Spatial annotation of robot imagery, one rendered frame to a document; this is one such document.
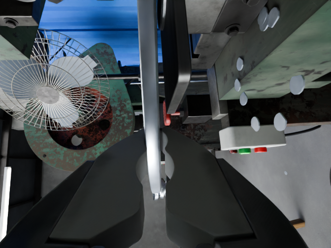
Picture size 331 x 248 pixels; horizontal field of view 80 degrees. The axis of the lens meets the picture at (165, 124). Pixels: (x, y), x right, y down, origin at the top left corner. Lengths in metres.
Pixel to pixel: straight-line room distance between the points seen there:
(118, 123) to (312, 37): 1.42
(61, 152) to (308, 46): 1.59
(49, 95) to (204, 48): 0.87
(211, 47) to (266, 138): 0.24
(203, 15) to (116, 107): 1.37
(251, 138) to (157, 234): 6.79
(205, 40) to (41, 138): 1.52
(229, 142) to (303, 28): 0.28
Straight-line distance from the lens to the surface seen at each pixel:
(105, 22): 2.43
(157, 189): 0.16
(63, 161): 1.68
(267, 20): 0.32
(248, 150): 0.51
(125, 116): 1.59
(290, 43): 0.30
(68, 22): 2.52
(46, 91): 1.14
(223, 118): 0.52
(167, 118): 0.54
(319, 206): 1.29
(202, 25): 0.33
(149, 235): 7.18
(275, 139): 0.52
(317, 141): 1.21
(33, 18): 0.44
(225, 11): 0.31
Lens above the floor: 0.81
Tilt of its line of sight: 5 degrees down
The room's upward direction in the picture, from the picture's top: 93 degrees counter-clockwise
